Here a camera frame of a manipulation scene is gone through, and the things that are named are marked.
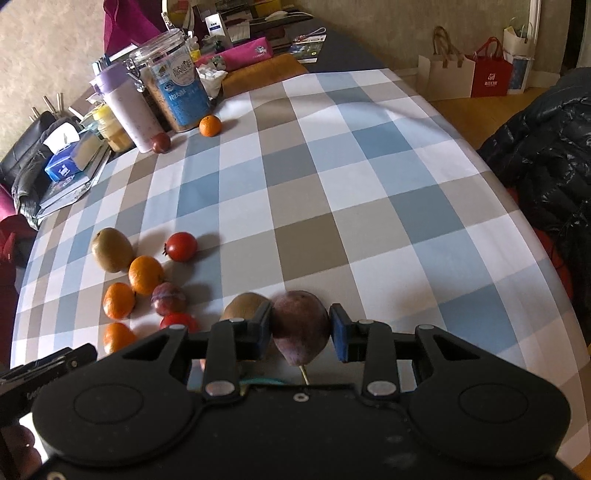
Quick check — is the glass cereal jar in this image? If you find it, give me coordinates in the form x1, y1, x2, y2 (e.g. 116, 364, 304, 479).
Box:
129, 28, 211, 132

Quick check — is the white purple thermos bottle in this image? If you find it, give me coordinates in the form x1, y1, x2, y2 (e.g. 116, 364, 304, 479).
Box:
90, 63, 163, 153

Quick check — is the red shopping bag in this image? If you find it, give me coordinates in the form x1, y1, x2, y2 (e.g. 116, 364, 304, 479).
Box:
470, 37, 513, 98

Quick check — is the black puffer jacket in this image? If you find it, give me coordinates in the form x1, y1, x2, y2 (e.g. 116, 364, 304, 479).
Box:
478, 67, 590, 341

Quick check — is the black leather sofa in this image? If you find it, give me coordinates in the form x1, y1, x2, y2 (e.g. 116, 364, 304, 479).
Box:
0, 111, 57, 190

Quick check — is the pink pouch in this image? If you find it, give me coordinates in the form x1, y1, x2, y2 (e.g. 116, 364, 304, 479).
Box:
194, 37, 273, 72

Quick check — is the far dark plum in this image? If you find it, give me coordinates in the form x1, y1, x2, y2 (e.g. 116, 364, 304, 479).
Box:
150, 132, 171, 154

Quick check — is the wooden cutting board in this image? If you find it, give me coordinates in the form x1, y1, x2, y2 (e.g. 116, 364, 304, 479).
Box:
222, 53, 308, 98

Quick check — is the red tomato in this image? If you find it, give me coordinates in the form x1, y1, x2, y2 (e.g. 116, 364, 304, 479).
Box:
163, 232, 198, 263
159, 312, 199, 333

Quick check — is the magenta gift bag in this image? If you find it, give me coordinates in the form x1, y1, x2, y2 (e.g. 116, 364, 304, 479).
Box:
103, 0, 165, 56

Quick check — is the dark purple plum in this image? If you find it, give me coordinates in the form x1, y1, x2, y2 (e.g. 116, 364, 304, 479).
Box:
271, 290, 332, 367

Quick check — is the orange mandarin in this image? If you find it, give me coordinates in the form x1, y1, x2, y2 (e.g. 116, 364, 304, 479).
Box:
102, 282, 135, 320
102, 322, 137, 355
128, 255, 164, 296

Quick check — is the stack of books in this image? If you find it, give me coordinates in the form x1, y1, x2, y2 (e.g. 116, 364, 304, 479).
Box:
36, 144, 112, 221

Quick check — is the far small mandarin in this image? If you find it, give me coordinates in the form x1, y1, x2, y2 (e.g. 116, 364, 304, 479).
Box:
198, 114, 222, 138

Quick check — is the kiwi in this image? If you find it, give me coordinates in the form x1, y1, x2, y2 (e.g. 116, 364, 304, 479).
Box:
91, 227, 135, 273
221, 292, 269, 321

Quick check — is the red plum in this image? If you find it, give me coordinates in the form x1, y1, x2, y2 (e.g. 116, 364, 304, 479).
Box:
151, 282, 187, 317

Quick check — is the yellow lid honey jar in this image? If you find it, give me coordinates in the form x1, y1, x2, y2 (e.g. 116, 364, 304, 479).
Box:
92, 104, 134, 153

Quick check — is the beige paper bag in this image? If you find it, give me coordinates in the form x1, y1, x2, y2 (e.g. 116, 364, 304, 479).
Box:
417, 26, 476, 101

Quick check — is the checkered tablecloth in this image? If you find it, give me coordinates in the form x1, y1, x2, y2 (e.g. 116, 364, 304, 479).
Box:
11, 70, 590, 466

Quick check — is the blue tissue pack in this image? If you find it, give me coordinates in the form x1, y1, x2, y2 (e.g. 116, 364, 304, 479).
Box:
44, 131, 108, 183

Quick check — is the gold metal tray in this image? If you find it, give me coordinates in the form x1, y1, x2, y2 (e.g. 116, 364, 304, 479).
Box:
239, 376, 287, 386

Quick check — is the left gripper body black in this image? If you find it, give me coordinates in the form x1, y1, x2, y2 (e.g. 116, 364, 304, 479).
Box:
0, 342, 99, 416

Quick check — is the white paper bag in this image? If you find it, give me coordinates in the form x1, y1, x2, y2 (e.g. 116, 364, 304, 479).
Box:
503, 17, 536, 95

